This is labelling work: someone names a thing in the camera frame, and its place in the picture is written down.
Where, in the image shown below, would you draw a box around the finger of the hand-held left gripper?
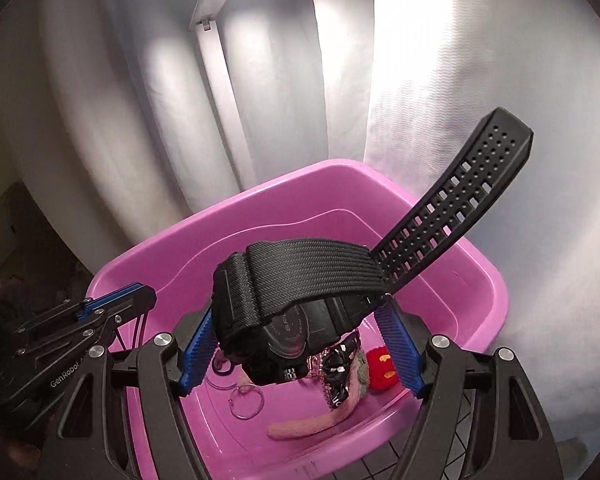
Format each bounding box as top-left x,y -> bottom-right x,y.
12,304 -> 147,361
74,282 -> 159,324

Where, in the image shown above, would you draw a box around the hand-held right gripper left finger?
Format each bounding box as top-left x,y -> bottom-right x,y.
45,305 -> 217,480

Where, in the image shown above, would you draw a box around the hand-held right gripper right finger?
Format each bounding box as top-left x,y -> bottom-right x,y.
372,294 -> 564,480

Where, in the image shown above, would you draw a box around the beige round plush face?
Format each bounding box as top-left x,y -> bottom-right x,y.
345,349 -> 372,404

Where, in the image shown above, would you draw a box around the silver ring bracelet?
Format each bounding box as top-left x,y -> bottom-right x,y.
228,381 -> 267,421

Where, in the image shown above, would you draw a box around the black glossy keychain charm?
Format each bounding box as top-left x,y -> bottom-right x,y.
307,335 -> 362,412

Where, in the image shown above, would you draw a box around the pink furry headband red ears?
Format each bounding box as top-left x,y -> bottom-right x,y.
266,344 -> 407,442

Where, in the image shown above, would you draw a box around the black wrist watch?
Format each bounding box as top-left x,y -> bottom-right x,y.
212,106 -> 535,387

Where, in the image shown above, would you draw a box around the pink plastic bin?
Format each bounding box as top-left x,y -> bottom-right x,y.
85,159 -> 510,480

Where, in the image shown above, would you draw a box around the white pleated curtain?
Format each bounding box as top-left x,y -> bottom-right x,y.
0,0 -> 376,281

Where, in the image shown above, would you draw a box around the white vertical pole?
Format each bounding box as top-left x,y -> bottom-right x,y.
189,0 -> 257,192

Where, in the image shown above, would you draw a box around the white textured hanging cloth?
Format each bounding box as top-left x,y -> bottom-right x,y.
325,0 -> 600,461

